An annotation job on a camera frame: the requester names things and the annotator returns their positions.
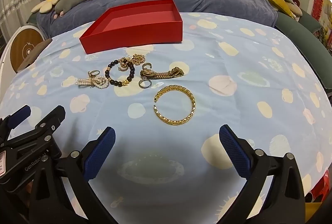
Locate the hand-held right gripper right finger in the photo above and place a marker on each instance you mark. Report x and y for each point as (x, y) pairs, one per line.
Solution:
(234, 151)

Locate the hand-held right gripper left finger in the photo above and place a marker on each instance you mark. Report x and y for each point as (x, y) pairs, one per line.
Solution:
(101, 154)

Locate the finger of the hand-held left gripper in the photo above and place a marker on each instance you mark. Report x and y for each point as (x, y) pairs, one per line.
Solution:
(49, 120)
(18, 114)

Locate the gold bangle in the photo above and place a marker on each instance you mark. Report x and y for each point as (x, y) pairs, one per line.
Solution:
(191, 100)

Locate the gold link watch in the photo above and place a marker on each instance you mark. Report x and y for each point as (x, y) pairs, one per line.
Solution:
(160, 75)

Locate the red shallow box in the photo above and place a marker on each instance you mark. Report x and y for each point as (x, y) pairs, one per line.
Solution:
(129, 34)

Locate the planet print blue tablecloth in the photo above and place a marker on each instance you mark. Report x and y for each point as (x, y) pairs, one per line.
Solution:
(233, 110)

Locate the grey brown board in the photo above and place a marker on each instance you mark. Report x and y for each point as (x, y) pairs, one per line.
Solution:
(35, 55)

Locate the white round appliance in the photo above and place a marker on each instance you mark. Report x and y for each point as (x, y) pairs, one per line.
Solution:
(23, 45)

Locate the small silver hoop earring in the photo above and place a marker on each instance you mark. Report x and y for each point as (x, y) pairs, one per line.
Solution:
(123, 67)

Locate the flower shaped cushion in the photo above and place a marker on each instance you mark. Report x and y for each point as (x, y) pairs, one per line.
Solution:
(49, 2)

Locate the green sofa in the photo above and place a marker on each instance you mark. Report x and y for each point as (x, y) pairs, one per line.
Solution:
(298, 32)

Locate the beige cushion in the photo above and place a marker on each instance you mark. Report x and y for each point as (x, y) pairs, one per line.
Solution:
(297, 11)

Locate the red printed banner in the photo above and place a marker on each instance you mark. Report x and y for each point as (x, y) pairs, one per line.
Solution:
(323, 6)

